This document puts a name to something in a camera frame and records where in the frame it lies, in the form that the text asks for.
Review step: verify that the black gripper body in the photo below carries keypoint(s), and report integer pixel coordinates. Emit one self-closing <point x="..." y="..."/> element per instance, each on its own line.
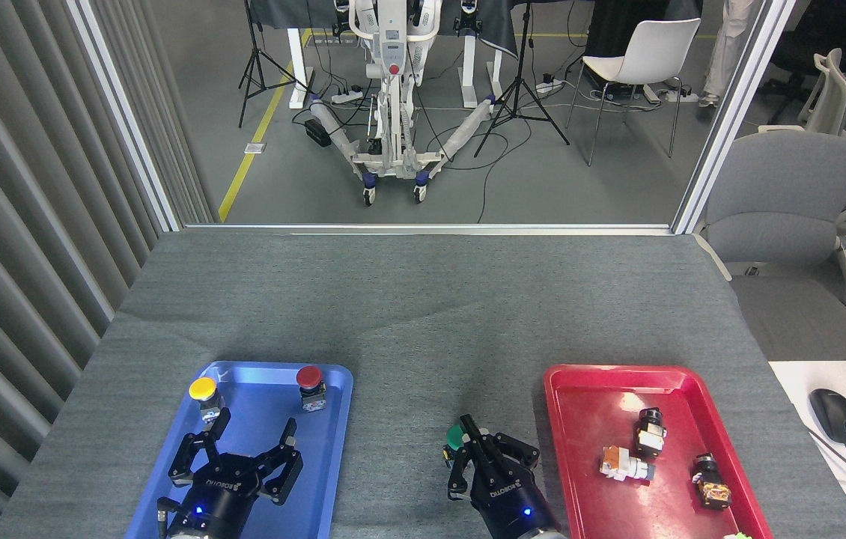
<point x="221" y="498"/>
<point x="509" y="501"/>

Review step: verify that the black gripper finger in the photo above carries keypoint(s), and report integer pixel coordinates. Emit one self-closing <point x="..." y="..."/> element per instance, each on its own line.
<point x="472" y="457"/>
<point x="183" y="464"/>
<point x="284" y="471"/>
<point x="516" y="453"/>

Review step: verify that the green push button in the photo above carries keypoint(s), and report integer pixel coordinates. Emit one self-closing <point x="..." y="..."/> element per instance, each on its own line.
<point x="454" y="437"/>

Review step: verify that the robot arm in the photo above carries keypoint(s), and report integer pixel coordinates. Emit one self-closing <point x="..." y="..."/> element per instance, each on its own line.
<point x="177" y="533"/>
<point x="550" y="534"/>

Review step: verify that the yellow push button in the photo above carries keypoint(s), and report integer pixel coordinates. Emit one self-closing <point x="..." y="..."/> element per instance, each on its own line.
<point x="203" y="389"/>

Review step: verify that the red push button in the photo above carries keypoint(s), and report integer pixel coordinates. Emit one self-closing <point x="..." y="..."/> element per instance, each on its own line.
<point x="309" y="378"/>

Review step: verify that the blue plastic tray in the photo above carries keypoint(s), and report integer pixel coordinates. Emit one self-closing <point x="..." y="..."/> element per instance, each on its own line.
<point x="318" y="464"/>

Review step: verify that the red plastic tray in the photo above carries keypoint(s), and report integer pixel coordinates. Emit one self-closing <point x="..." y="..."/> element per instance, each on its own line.
<point x="603" y="397"/>

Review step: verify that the grey felt table cloth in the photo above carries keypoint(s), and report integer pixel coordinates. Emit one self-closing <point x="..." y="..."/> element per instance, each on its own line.
<point x="430" y="314"/>

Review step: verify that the black computer mouse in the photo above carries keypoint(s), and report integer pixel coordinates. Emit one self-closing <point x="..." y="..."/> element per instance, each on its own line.
<point x="835" y="415"/>

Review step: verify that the silver floor socket plate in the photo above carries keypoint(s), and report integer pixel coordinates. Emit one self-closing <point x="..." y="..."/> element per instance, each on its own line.
<point x="255" y="148"/>

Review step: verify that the black power brick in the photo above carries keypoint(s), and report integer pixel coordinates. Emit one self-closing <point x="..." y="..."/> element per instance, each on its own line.
<point x="317" y="132"/>

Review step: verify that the black tripod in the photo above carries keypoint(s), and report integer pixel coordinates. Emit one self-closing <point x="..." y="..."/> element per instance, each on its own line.
<point x="519" y="90"/>
<point x="254" y="60"/>

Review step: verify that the white power strip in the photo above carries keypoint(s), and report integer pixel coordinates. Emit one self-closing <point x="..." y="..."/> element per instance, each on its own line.
<point x="549" y="86"/>
<point x="677" y="95"/>
<point x="347" y="96"/>

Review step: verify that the grey office chair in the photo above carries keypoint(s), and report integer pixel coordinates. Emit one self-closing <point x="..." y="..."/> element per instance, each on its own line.
<point x="782" y="195"/>

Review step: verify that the white desk leg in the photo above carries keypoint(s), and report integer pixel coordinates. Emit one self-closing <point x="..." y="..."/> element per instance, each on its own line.
<point x="472" y="71"/>
<point x="297" y="67"/>

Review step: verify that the white wheeled stand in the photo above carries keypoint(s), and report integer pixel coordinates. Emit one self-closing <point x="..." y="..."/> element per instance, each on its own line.
<point x="393" y="52"/>

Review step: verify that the white plastic chair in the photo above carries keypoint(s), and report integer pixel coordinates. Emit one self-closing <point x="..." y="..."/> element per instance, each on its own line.
<point x="651" y="52"/>

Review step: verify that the black desk drape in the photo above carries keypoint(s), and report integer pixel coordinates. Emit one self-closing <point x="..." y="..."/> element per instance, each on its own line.
<point x="281" y="11"/>

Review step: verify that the person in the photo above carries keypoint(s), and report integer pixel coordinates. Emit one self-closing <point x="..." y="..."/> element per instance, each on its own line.
<point x="730" y="45"/>

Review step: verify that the white office chair with headrest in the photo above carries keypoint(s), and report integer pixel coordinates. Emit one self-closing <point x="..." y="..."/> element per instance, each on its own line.
<point x="831" y="93"/>

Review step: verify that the black office chair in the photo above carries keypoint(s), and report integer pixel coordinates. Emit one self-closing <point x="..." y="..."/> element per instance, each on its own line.
<point x="805" y="45"/>

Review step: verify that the white and orange switch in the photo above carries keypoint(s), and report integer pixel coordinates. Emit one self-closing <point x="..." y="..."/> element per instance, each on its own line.
<point x="621" y="464"/>

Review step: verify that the black switch with silver collar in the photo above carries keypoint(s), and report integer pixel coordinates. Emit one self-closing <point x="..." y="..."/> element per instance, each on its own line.
<point x="650" y="434"/>

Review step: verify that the black switch with orange base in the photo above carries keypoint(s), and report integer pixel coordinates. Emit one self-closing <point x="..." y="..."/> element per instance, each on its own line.
<point x="711" y="483"/>

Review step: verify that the silver frame rail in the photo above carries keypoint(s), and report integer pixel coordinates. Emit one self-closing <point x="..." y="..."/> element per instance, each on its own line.
<point x="430" y="227"/>

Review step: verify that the silver frame post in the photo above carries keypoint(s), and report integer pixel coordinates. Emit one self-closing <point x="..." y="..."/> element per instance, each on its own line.
<point x="730" y="150"/>
<point x="123" y="120"/>

